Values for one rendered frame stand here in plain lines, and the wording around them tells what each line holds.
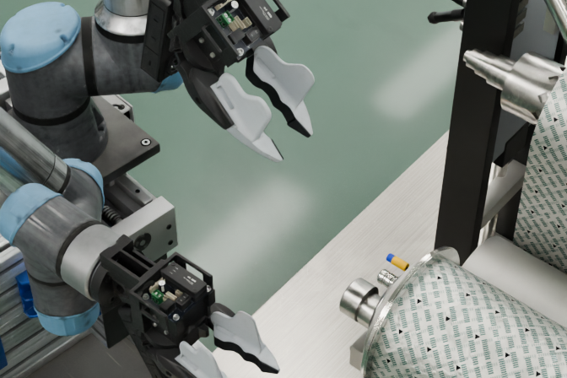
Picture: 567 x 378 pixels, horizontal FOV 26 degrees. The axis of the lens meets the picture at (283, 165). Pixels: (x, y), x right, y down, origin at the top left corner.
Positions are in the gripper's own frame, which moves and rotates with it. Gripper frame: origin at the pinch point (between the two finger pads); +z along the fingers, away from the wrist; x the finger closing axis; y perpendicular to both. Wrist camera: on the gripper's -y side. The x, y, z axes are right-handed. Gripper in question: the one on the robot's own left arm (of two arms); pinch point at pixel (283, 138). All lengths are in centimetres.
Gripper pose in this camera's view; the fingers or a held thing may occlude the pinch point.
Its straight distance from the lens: 112.1
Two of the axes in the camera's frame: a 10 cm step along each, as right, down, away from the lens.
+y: 5.0, -2.5, -8.3
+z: 5.9, 8.0, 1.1
